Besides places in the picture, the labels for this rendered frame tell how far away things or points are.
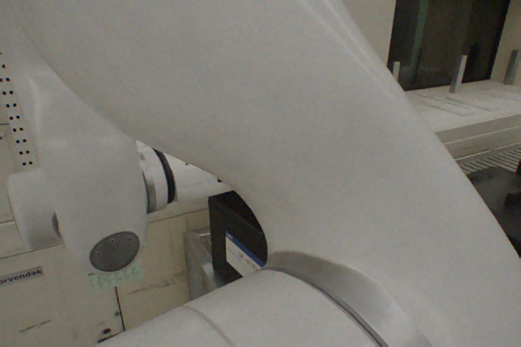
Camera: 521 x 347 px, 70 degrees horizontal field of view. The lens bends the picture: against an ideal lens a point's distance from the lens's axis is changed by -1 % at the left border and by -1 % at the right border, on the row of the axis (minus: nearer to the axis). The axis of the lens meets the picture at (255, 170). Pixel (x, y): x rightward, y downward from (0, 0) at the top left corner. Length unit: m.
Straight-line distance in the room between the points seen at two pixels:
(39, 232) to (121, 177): 0.12
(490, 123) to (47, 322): 1.46
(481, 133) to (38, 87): 1.40
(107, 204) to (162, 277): 0.66
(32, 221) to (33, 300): 0.56
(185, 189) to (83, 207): 0.15
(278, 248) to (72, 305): 0.86
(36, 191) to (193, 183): 0.17
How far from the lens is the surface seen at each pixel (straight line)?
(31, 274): 0.93
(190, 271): 0.95
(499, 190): 1.03
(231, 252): 0.70
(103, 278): 0.96
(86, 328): 1.05
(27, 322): 1.01
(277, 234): 0.15
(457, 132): 1.42
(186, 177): 0.46
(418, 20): 1.82
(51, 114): 0.35
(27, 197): 0.43
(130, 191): 0.36
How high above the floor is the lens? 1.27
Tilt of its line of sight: 25 degrees down
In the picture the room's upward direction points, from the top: straight up
